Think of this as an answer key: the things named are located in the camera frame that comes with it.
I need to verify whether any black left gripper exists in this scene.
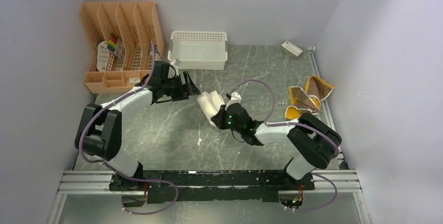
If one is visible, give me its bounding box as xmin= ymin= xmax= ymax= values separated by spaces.
xmin=162 ymin=72 xmax=202 ymax=102

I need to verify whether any white towel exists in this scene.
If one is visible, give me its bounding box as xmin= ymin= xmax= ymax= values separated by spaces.
xmin=197 ymin=91 xmax=227 ymax=129

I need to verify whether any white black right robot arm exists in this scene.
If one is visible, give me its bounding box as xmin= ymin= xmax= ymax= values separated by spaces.
xmin=208 ymin=103 xmax=342 ymax=190

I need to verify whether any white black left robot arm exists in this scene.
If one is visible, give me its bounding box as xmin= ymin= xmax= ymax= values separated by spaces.
xmin=75 ymin=61 xmax=201 ymax=191

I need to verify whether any white plastic basket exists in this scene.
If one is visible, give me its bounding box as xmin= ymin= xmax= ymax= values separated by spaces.
xmin=168 ymin=31 xmax=228 ymax=70

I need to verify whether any small white label tag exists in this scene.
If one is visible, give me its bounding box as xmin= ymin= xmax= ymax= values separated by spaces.
xmin=129 ymin=77 xmax=140 ymax=84

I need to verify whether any brown and yellow towel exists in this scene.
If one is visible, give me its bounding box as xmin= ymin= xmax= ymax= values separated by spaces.
xmin=285 ymin=75 xmax=320 ymax=120

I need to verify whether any small white red box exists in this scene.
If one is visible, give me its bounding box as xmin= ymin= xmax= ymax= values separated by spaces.
xmin=279 ymin=41 xmax=303 ymax=58

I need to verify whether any orange plastic file organizer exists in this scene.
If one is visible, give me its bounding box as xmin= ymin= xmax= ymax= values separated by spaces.
xmin=78 ymin=1 xmax=165 ymax=94

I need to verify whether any rainbow colour swatch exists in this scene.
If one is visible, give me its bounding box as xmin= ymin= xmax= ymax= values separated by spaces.
xmin=107 ymin=33 xmax=119 ymax=52

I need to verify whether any white tag card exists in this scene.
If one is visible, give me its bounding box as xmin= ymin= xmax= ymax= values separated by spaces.
xmin=97 ymin=41 xmax=110 ymax=72

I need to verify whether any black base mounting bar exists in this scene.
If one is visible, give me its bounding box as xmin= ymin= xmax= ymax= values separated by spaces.
xmin=109 ymin=170 xmax=314 ymax=204

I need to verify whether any aluminium side rail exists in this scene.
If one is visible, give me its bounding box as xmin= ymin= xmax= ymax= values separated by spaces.
xmin=306 ymin=46 xmax=348 ymax=171

